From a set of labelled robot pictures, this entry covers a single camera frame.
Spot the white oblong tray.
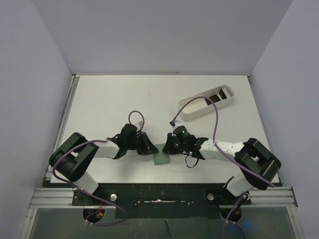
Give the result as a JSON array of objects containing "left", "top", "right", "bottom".
[{"left": 178, "top": 85, "right": 235, "bottom": 121}]

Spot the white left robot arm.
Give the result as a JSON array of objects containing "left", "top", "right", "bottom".
[{"left": 49, "top": 123, "right": 159, "bottom": 205}]

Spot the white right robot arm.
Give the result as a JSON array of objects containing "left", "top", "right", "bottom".
[{"left": 162, "top": 125, "right": 282, "bottom": 204}]

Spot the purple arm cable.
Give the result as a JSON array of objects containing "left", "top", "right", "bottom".
[
  {"left": 170, "top": 97, "right": 276, "bottom": 239},
  {"left": 53, "top": 110, "right": 145, "bottom": 226}
]

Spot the card stack in tray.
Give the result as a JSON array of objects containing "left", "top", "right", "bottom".
[{"left": 218, "top": 88, "right": 231, "bottom": 100}]

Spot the aluminium frame rail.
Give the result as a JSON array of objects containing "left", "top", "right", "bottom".
[{"left": 21, "top": 74, "right": 302, "bottom": 239}]

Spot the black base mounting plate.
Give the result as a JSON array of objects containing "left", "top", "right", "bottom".
[{"left": 72, "top": 183, "right": 239, "bottom": 219}]

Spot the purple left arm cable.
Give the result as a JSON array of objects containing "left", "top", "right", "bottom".
[{"left": 53, "top": 110, "right": 145, "bottom": 226}]

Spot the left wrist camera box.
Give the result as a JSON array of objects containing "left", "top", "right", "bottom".
[{"left": 135, "top": 120, "right": 145, "bottom": 129}]

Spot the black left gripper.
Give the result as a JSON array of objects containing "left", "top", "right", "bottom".
[{"left": 126, "top": 131, "right": 159, "bottom": 155}]

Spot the green card holder wallet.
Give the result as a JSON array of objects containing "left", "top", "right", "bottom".
[{"left": 153, "top": 143, "right": 170, "bottom": 166}]

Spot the fallen black card in tray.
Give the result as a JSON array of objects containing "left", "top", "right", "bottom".
[{"left": 205, "top": 94, "right": 222, "bottom": 105}]

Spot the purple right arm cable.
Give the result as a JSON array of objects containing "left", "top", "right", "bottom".
[{"left": 170, "top": 97, "right": 276, "bottom": 239}]

